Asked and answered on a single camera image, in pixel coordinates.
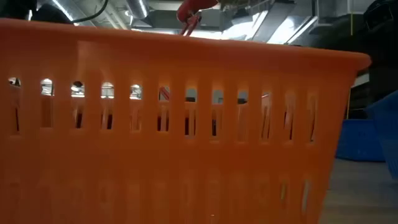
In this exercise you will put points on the orange slotted plastic basket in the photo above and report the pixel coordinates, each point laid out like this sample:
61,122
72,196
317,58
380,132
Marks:
186,174

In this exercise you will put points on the red desk lamp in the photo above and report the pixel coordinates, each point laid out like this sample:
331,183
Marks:
191,9

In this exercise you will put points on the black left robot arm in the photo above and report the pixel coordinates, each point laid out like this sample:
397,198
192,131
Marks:
18,7

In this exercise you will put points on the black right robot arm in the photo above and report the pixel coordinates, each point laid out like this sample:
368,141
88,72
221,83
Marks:
382,14

